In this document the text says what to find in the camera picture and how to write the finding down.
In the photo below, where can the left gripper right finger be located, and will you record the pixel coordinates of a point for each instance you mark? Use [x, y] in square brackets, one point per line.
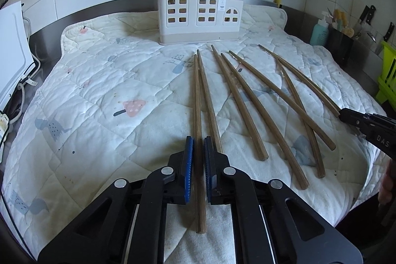
[271, 223]

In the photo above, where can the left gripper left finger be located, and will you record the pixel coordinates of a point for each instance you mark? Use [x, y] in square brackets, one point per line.
[126, 222]

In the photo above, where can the person's right hand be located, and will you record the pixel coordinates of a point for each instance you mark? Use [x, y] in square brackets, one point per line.
[387, 185]

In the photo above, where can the green plastic dish rack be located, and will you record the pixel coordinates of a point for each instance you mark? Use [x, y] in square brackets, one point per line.
[387, 80]

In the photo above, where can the black utensil crock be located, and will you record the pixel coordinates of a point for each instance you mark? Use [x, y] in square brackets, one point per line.
[340, 46]

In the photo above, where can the teal spray bottle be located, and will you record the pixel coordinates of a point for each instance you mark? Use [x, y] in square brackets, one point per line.
[320, 31]

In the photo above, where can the white quilted mat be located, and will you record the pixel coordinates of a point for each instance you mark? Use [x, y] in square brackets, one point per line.
[117, 104]

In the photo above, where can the white power strip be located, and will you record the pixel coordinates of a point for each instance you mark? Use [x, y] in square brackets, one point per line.
[4, 124]

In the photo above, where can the white microwave oven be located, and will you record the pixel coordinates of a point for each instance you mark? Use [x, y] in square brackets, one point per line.
[15, 56]

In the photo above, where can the white plastic utensil holder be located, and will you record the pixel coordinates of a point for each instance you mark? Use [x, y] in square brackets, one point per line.
[197, 21]

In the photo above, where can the black handle kitchen knife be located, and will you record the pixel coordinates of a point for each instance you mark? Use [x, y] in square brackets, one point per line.
[370, 14]

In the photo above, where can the black handle cleaver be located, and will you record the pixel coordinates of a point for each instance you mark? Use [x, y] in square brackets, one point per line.
[358, 25]

